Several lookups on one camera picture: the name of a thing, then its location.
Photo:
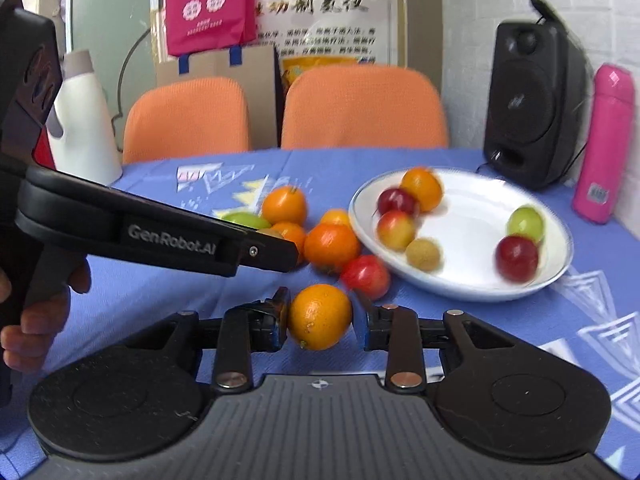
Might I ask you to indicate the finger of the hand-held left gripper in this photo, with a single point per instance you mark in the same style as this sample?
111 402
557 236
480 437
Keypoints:
270 255

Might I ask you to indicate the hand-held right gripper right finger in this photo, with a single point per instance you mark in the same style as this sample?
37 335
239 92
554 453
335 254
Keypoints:
375 332

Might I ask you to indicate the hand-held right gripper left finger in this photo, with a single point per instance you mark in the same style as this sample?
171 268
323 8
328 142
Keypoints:
277 322

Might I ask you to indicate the brown kiwi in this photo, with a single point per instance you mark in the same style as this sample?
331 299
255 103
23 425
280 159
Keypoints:
423 254
270 233

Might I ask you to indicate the green apple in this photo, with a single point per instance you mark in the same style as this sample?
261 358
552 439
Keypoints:
245 220

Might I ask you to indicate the orange with stem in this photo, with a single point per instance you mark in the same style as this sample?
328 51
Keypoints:
284 205

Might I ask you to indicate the small bright red plum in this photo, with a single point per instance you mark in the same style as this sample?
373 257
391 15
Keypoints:
366 276

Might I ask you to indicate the small mandarin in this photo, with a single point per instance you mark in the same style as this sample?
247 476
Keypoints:
336 217

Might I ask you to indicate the red and yellow apple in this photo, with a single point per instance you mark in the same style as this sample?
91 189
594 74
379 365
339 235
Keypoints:
396 230

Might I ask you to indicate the dark red plum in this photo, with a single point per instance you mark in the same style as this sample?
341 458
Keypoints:
397 201
517 258

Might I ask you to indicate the white plate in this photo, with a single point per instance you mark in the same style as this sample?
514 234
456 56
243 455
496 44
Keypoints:
465 220

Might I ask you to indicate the large orange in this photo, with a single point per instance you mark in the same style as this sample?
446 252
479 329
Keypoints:
422 189

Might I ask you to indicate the green plum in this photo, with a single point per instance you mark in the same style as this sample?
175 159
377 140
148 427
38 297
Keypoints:
525 224

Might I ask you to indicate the person's left hand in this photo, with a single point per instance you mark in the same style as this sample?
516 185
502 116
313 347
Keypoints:
40 330

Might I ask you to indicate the blue printed tablecloth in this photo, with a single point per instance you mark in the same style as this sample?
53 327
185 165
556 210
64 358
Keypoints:
150 280

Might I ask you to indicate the red thermos jug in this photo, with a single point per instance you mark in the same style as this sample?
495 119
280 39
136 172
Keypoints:
45 152

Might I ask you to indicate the white thermos jug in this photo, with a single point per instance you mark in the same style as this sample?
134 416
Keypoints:
85 135

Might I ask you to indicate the orange chair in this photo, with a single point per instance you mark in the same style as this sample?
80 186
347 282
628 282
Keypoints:
187 120
365 107

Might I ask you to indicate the cardboard box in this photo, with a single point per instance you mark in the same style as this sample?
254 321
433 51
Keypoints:
260 67

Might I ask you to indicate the pink fabric bag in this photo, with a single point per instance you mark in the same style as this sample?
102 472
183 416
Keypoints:
210 5

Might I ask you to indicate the black speaker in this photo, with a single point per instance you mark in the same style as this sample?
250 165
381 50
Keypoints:
530 105

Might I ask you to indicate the pink bottle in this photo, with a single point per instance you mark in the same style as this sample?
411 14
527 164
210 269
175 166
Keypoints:
605 145

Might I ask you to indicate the wall poster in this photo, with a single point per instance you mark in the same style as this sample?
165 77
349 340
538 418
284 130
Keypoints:
325 25

